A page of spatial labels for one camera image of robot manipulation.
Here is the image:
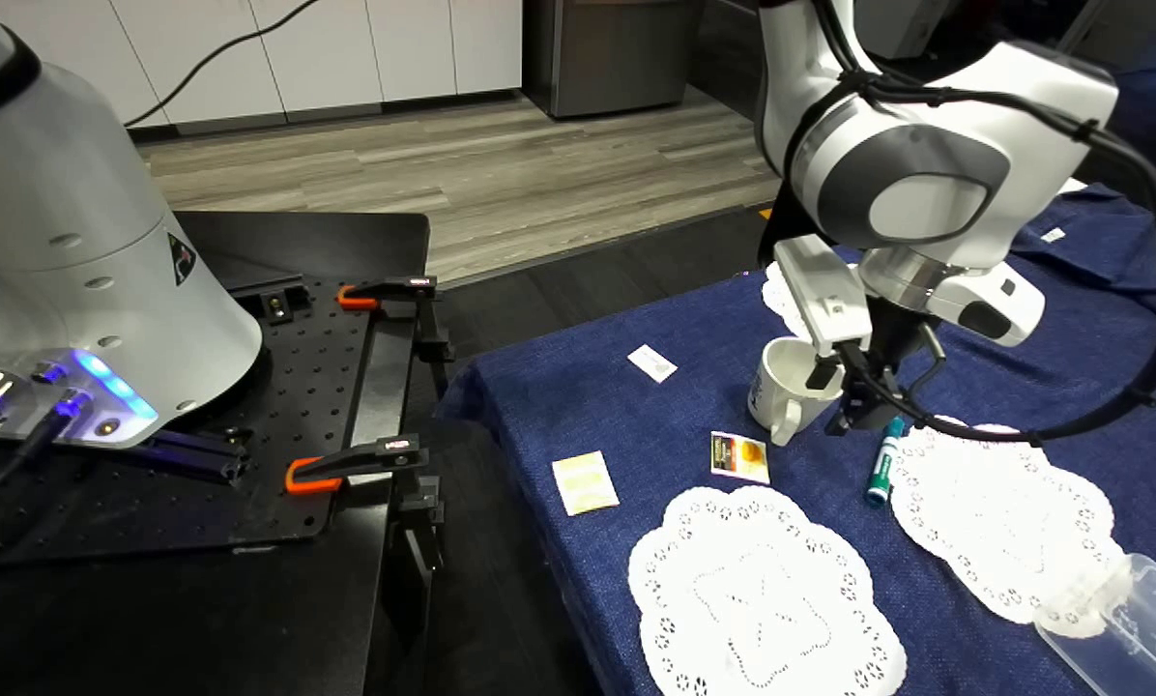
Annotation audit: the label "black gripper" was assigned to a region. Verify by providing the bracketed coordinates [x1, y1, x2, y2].
[804, 285, 950, 438]

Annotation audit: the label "white mug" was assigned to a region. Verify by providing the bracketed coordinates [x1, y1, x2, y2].
[746, 336, 852, 448]

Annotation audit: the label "green dry erase marker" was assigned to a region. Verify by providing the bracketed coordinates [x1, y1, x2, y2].
[865, 414, 918, 503]

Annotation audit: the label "orange tea bag packet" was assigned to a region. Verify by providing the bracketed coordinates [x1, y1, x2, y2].
[706, 430, 778, 489]

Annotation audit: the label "dark blue tablecloth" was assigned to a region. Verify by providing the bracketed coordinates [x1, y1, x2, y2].
[452, 184, 1156, 696]

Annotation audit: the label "small white packet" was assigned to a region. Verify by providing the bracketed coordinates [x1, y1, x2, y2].
[621, 342, 680, 389]

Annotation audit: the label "square white sachet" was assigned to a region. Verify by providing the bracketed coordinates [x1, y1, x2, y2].
[550, 448, 621, 521]

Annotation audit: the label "dark blue shirt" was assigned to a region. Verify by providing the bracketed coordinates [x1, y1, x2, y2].
[1016, 184, 1156, 346]

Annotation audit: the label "clear plastic container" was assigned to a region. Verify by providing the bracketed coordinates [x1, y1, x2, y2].
[1032, 554, 1156, 696]

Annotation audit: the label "grey metal appliance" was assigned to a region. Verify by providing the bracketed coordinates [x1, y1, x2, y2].
[522, 0, 702, 124]

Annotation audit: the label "orange black bar clamp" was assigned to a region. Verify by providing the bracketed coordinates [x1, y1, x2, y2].
[332, 271, 458, 365]
[280, 434, 452, 613]

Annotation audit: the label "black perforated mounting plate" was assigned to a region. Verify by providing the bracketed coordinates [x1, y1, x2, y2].
[0, 276, 379, 574]

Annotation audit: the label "white cabinets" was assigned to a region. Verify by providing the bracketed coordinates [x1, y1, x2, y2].
[6, 0, 531, 133]

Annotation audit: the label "black robot cart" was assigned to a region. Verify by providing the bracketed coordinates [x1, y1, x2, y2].
[0, 211, 452, 696]

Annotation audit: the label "small black bracket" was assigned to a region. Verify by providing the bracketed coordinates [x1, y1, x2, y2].
[254, 282, 318, 327]

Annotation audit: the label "black wall cable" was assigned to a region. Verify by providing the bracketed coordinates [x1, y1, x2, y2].
[125, 0, 320, 133]

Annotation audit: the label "black base cable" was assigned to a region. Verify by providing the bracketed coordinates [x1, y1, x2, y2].
[0, 365, 86, 519]

